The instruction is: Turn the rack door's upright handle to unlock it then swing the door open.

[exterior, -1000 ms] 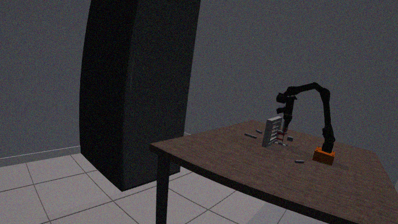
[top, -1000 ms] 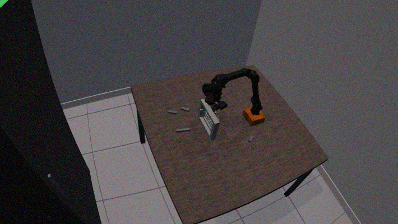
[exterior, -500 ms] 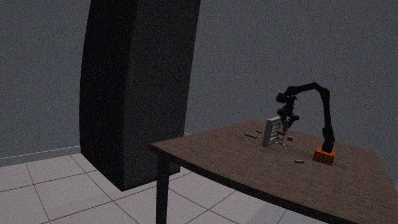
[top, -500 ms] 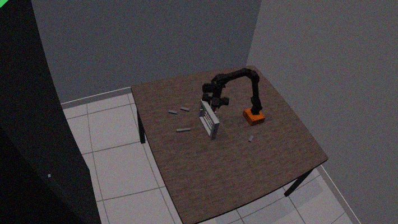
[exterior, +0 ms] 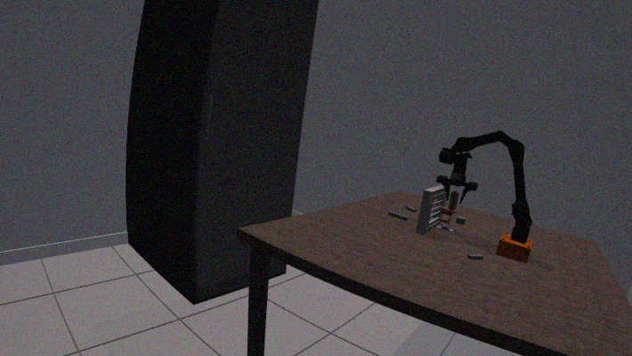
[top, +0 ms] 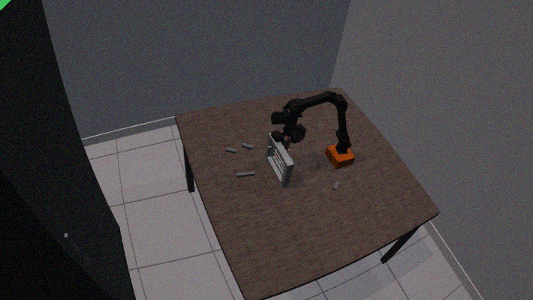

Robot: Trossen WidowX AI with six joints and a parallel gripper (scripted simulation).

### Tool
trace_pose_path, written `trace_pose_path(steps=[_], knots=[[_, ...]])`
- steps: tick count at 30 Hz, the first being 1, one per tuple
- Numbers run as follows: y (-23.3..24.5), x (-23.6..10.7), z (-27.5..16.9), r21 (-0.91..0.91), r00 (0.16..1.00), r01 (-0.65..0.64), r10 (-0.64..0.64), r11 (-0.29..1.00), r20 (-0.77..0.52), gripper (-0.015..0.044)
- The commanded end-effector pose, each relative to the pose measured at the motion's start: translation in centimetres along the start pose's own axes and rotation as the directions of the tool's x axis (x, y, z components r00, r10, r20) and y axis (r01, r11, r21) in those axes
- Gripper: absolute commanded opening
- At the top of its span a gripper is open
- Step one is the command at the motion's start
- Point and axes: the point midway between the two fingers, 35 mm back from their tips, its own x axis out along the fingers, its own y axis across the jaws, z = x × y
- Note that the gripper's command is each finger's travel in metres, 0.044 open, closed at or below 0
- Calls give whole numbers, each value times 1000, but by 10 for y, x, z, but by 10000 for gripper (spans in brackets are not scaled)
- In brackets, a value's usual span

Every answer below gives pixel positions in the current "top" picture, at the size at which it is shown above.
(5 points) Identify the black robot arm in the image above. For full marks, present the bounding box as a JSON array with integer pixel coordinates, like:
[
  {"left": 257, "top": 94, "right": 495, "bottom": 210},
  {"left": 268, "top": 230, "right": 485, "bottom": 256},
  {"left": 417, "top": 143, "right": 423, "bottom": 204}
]
[{"left": 271, "top": 91, "right": 352, "bottom": 155}]

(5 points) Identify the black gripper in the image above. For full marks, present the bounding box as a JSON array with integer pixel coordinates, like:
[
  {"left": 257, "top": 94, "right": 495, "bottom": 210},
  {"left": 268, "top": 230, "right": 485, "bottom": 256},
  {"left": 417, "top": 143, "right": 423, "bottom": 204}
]
[{"left": 271, "top": 122, "right": 306, "bottom": 145}]

